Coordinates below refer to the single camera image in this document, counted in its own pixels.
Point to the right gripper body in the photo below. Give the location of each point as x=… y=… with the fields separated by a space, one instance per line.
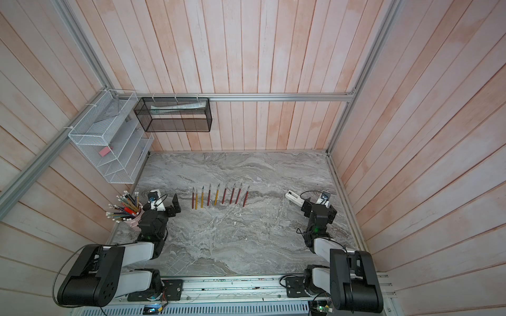
x=310 y=206

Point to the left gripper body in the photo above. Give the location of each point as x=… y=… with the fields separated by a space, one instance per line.
x=169 y=212

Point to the red carving knife steep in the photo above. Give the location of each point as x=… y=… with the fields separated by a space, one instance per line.
x=232 y=193

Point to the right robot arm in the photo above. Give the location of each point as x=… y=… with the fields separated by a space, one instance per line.
x=350 y=277

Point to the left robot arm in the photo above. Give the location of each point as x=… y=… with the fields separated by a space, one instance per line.
x=97 y=276

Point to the pink pencil cup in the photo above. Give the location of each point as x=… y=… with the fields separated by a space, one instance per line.
x=133 y=223

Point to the bundle of pencils in cup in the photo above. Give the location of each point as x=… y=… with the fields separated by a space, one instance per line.
x=128 y=208

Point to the pink eraser block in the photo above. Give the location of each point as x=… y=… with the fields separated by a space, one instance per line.
x=105 y=151

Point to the papers in black basket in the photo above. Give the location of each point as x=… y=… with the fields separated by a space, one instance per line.
x=179 y=109

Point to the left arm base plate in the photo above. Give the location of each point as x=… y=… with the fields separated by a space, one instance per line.
x=172 y=290

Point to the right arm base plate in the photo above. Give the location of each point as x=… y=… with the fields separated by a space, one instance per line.
x=295 y=287

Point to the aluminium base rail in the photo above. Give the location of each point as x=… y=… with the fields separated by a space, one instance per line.
x=221 y=289

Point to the white wire mesh shelf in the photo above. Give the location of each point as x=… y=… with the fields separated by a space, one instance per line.
x=107 y=122

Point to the black wire mesh basket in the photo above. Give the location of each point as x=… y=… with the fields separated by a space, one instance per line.
x=172 y=123

